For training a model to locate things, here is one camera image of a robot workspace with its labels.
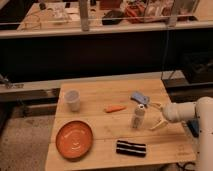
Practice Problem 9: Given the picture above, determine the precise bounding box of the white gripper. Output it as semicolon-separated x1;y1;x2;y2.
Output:
149;103;177;131

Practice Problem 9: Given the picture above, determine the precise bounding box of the clear plastic bottle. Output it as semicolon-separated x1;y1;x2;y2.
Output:
131;104;145;129

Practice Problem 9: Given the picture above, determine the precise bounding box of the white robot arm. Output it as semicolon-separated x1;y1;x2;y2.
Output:
152;97;213;171

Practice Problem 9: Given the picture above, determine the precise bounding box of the blue cloth toy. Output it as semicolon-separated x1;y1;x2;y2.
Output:
130;92;150;105

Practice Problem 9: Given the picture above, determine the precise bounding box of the dark blue power box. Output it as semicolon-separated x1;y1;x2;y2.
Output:
187;120;199;137

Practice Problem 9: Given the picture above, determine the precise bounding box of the orange toy carrot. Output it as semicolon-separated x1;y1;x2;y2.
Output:
104;105;126;113

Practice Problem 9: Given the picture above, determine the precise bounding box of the translucent plastic cup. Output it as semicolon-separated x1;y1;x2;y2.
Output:
64;90;80;112

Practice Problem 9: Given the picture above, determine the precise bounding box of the orange plate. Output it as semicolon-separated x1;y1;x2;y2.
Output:
55;120;93;159

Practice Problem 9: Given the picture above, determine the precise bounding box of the red tool on bench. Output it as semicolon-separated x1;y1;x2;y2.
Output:
125;4;145;24

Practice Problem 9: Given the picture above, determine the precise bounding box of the black bag on bench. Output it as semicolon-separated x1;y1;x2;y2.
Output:
102;10;124;25

